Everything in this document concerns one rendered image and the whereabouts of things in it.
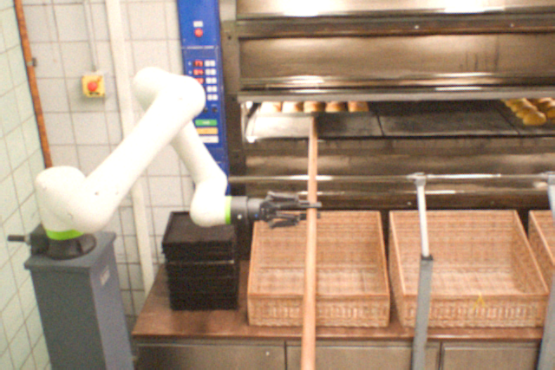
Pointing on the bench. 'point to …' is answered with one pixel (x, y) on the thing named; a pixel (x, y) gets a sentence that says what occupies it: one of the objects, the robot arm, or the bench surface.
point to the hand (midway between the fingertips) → (310, 210)
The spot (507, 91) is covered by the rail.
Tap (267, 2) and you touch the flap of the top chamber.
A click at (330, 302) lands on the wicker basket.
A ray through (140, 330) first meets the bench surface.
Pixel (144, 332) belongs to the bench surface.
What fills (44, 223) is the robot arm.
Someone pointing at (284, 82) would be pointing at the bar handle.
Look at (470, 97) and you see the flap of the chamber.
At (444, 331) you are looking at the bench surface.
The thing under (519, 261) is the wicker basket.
